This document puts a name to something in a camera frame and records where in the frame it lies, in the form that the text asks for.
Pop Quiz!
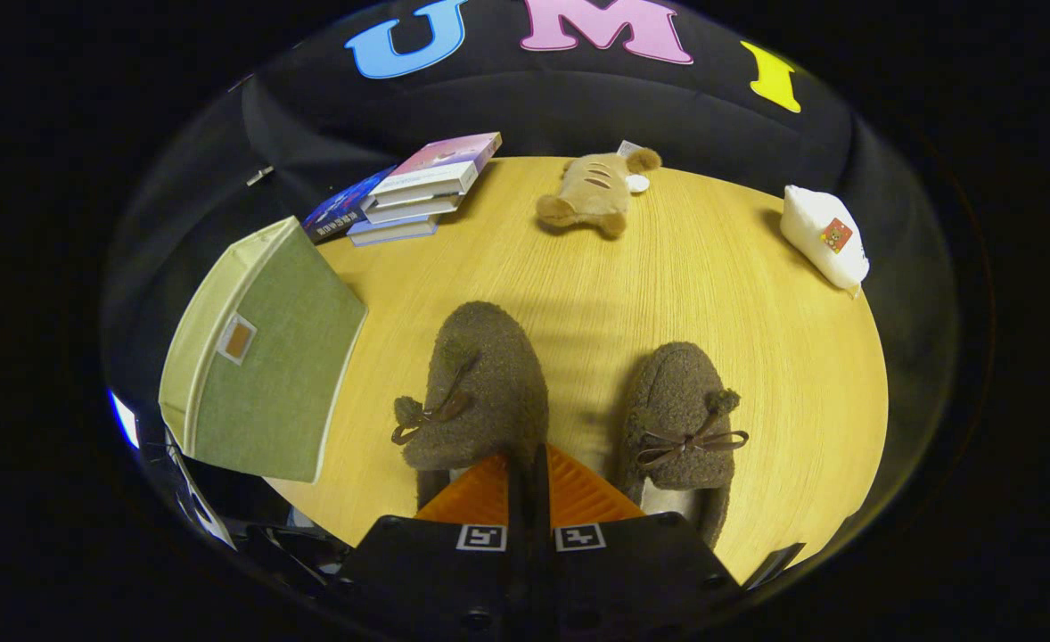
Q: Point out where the tan striped plush toy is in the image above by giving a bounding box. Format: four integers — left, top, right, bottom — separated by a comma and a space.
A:
536, 147, 662, 240

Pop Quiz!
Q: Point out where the white plush pillow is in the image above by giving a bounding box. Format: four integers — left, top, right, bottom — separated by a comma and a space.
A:
779, 185, 872, 295

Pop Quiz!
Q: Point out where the light blue cover book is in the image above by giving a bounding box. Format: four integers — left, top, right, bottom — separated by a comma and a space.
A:
347, 214, 441, 248

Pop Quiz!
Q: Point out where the dark blue book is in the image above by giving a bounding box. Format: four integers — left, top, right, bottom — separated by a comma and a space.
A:
302, 165, 398, 243

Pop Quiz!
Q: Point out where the white cover book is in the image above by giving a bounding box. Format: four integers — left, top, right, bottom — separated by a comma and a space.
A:
363, 192, 465, 226

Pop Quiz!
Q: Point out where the brown fuzzy shoe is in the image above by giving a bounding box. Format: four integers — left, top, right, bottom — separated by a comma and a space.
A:
619, 342, 751, 549
391, 300, 551, 514

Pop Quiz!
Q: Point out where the green fabric storage box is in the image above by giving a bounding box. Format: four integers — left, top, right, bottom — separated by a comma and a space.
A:
158, 216, 368, 484

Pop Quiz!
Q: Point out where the pink cover book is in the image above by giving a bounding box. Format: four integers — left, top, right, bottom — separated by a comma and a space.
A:
369, 132, 504, 199

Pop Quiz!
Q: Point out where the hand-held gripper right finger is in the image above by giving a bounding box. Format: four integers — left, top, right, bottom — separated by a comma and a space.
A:
532, 444, 742, 638

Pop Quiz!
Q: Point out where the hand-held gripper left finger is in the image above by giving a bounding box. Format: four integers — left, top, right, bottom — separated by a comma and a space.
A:
333, 444, 530, 638

